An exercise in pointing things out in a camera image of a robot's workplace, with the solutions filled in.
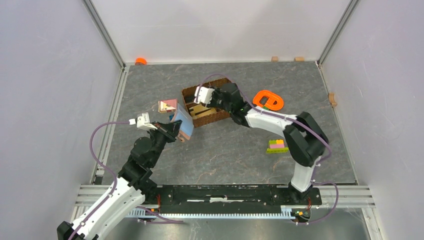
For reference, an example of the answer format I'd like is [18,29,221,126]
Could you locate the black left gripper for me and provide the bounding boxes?
[147,119,182,166]

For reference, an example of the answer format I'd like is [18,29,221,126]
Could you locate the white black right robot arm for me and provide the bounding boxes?
[194,82,331,204]

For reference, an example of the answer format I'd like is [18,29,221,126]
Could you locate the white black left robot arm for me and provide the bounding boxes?
[56,120,183,240]

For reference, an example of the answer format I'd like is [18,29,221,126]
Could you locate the gold card front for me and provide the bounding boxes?
[188,104,217,120]

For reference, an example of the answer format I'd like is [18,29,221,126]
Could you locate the black cards in basket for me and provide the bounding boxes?
[183,94,195,104]

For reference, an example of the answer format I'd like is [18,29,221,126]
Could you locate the pink tan small box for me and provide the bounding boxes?
[158,98,178,114]

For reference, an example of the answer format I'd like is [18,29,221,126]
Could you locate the brown woven basket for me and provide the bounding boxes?
[181,77,233,128]

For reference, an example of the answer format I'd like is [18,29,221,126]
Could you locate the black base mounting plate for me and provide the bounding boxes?
[144,184,323,214]

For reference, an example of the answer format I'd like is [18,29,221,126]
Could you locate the yellow-green small block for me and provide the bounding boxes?
[266,139,289,154]

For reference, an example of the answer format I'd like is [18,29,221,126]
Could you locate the orange round cap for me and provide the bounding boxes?
[134,57,147,66]

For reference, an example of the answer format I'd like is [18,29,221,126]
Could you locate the wooden block right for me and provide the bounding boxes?
[294,56,305,62]

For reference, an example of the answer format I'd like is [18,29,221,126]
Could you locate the curved wooden piece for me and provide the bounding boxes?
[328,92,338,108]

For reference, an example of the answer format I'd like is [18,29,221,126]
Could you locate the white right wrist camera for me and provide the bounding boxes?
[193,86,215,106]

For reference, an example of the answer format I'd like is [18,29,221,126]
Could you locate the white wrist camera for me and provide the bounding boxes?
[193,86,215,106]
[128,112,158,131]

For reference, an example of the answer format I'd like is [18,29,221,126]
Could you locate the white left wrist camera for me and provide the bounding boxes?
[128,112,158,131]

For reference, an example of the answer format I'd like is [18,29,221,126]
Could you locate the orange plastic ring toy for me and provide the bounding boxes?
[252,90,285,111]

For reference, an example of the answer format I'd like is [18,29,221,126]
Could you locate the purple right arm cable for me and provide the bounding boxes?
[195,73,340,226]

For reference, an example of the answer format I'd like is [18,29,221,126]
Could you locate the grey cable duct strip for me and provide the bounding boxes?
[125,208,295,220]

